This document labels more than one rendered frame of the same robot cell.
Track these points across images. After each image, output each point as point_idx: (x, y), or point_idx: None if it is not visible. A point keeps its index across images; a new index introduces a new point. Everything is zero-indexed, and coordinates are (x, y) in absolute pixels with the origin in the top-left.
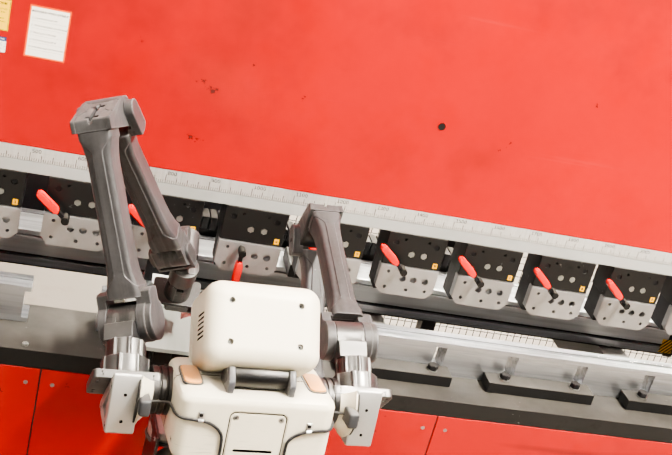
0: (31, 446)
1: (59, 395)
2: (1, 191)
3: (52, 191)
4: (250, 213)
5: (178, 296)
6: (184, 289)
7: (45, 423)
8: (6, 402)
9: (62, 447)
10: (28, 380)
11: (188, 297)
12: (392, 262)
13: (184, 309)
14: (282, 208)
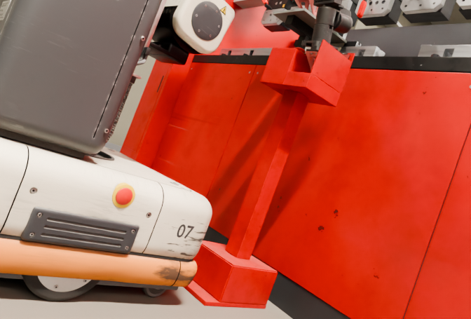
0: (240, 109)
1: (258, 78)
2: (280, 3)
3: None
4: None
5: None
6: None
7: (249, 95)
8: (240, 84)
9: (250, 110)
10: (250, 71)
11: None
12: None
13: None
14: None
